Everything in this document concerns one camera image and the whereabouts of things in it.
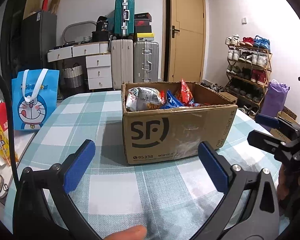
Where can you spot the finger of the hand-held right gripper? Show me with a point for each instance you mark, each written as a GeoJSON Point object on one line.
{"type": "Point", "coordinates": [262, 140]}
{"type": "Point", "coordinates": [267, 120]}

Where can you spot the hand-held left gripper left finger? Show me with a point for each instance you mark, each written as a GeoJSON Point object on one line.
{"type": "Point", "coordinates": [80, 167]}

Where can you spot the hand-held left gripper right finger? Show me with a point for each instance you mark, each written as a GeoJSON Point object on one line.
{"type": "Point", "coordinates": [215, 167]}

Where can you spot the brown cardboard box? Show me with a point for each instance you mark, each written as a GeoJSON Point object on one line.
{"type": "Point", "coordinates": [165, 130]}

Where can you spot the blue snack bag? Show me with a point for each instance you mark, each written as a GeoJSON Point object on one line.
{"type": "Point", "coordinates": [173, 102]}

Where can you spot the red cone snack bag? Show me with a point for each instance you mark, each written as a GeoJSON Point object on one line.
{"type": "Point", "coordinates": [186, 93]}

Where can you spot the white noodle snack bag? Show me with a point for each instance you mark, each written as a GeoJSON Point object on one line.
{"type": "Point", "coordinates": [142, 98]}

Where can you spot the person's right hand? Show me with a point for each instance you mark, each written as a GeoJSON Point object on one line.
{"type": "Point", "coordinates": [281, 185]}

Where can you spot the person's left hand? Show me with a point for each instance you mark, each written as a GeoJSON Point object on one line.
{"type": "Point", "coordinates": [130, 233]}

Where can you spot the pile of sneakers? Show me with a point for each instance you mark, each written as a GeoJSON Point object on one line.
{"type": "Point", "coordinates": [252, 112]}

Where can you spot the printed cardboard box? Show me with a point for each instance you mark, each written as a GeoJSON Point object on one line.
{"type": "Point", "coordinates": [288, 116]}

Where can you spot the purple gift bag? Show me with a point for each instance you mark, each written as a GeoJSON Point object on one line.
{"type": "Point", "coordinates": [275, 100]}

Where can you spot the assorted shoe collection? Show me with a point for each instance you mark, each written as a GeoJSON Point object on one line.
{"type": "Point", "coordinates": [258, 76]}

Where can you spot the wooden shoe rack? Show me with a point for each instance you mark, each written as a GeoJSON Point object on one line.
{"type": "Point", "coordinates": [245, 80]}

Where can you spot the teal checked tablecloth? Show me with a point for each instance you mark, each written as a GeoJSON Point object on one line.
{"type": "Point", "coordinates": [90, 120]}

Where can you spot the white tray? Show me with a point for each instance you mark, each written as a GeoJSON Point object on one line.
{"type": "Point", "coordinates": [25, 145]}

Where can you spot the blue cartoon tote bag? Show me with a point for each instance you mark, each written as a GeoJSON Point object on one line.
{"type": "Point", "coordinates": [30, 110]}

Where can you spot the yellow carton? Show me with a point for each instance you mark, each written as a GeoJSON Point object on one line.
{"type": "Point", "coordinates": [0, 142]}

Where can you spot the wicker basket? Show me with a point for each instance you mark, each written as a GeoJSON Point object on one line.
{"type": "Point", "coordinates": [72, 77]}

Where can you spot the red white pouch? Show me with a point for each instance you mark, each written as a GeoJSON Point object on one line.
{"type": "Point", "coordinates": [1, 113]}

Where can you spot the white drawer desk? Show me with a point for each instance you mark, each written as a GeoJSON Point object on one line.
{"type": "Point", "coordinates": [97, 65]}

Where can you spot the beige suitcase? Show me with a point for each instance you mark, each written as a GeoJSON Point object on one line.
{"type": "Point", "coordinates": [122, 65]}

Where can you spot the wooden door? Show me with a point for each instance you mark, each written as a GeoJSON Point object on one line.
{"type": "Point", "coordinates": [187, 42]}

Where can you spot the silver suitcase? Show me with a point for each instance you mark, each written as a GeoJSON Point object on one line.
{"type": "Point", "coordinates": [146, 62]}

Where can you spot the dark grey refrigerator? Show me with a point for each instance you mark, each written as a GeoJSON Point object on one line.
{"type": "Point", "coordinates": [40, 42]}

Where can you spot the black bag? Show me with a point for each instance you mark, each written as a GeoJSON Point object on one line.
{"type": "Point", "coordinates": [101, 30]}

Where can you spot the tall dark wardrobe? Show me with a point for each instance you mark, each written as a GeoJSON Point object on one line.
{"type": "Point", "coordinates": [12, 42]}

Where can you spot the stack of shoe boxes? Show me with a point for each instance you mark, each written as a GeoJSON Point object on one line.
{"type": "Point", "coordinates": [142, 25]}

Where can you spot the teal suitcase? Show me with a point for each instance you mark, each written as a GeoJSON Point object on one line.
{"type": "Point", "coordinates": [122, 17]}

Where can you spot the brown paper bag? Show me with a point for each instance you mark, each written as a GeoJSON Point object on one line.
{"type": "Point", "coordinates": [55, 5]}

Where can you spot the red paper bag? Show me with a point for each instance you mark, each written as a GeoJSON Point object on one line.
{"type": "Point", "coordinates": [45, 3]}

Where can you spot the grey oval frame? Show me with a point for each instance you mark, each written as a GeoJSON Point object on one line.
{"type": "Point", "coordinates": [80, 22]}

